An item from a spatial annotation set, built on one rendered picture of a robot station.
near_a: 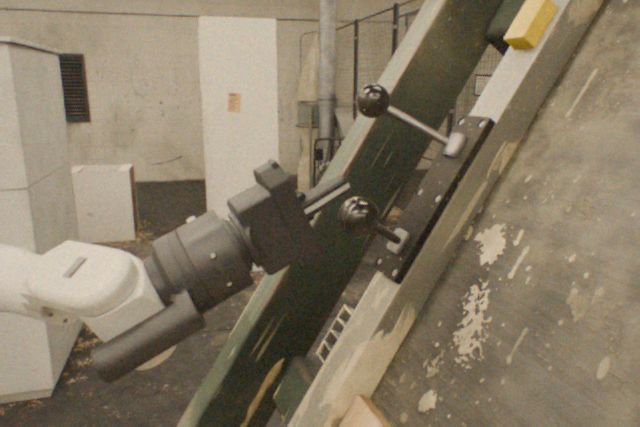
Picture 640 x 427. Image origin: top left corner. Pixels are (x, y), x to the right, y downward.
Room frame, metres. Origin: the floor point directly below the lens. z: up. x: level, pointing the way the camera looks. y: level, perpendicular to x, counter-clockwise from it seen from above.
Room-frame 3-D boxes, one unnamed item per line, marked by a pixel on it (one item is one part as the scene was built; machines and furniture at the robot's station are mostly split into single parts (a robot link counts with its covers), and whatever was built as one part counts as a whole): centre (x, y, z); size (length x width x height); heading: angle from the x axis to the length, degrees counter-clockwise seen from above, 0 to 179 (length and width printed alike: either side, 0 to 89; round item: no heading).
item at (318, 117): (5.95, -0.10, 1.10); 1.37 x 0.70 x 2.20; 14
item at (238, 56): (4.20, 0.67, 1.03); 0.61 x 0.58 x 2.05; 14
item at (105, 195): (4.95, 2.20, 0.36); 0.58 x 0.45 x 0.72; 104
